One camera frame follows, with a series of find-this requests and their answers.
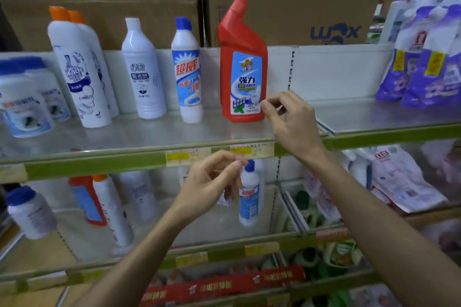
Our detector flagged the person's left hand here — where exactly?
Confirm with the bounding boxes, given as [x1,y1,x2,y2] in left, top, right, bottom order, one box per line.
[172,150,249,228]

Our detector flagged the row of red boxes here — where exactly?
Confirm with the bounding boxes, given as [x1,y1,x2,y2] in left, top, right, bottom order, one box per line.
[140,265,307,307]

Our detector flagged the red toilet cleaner bottle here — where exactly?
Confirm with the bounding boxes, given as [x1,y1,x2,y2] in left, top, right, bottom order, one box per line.
[217,0,269,123]

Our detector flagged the metal shelf board green edge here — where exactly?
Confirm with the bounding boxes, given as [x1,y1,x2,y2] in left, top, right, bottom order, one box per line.
[310,97,461,151]
[0,109,330,184]
[0,188,310,287]

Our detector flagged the small white bottle blue cap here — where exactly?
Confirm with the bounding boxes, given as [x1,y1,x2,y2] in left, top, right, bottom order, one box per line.
[238,159,266,227]

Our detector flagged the white refill pouch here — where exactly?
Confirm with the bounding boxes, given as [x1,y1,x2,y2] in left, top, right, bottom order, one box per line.
[369,144,449,214]

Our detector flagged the person's right forearm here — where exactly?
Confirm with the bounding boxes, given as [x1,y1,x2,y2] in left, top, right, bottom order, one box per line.
[306,148,461,307]

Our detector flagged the yellow shelf price label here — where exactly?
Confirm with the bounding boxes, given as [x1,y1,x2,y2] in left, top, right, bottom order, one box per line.
[165,147,212,168]
[230,142,275,160]

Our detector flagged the white jar blue lid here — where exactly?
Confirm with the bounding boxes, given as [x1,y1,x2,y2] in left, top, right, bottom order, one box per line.
[0,60,55,138]
[5,185,58,240]
[14,56,72,123]

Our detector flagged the person's left forearm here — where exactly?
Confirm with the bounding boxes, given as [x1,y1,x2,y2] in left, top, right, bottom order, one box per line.
[72,208,202,307]

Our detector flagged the purple refill pouch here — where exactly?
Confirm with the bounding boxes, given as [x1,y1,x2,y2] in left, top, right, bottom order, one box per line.
[401,4,461,109]
[376,6,439,102]

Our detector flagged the green and white pouches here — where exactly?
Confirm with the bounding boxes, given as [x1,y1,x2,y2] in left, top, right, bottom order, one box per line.
[285,188,364,307]

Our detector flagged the red bottle blue label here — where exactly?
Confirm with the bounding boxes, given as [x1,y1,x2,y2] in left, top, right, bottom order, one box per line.
[68,175,108,227]

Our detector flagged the person's right hand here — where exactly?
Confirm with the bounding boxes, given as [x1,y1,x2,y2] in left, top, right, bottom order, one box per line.
[260,90,325,166]

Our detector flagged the white shelf back panel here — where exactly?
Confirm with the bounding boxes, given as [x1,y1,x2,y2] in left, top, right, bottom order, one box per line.
[0,43,395,117]

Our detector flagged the white bottle orange cap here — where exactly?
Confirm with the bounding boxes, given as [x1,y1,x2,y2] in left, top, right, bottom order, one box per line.
[92,174,134,248]
[68,10,120,118]
[47,6,112,129]

